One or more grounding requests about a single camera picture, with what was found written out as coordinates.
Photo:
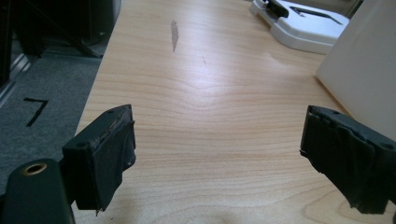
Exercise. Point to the white plastic device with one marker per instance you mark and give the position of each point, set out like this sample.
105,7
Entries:
299,26

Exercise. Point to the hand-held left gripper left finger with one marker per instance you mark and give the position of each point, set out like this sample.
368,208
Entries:
99,158

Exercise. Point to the dark metal stand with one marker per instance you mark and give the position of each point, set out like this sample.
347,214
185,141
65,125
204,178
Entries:
56,25

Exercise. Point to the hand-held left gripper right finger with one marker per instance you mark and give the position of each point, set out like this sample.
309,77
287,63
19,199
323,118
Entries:
348,155

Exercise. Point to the white box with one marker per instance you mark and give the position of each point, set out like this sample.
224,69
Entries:
361,62

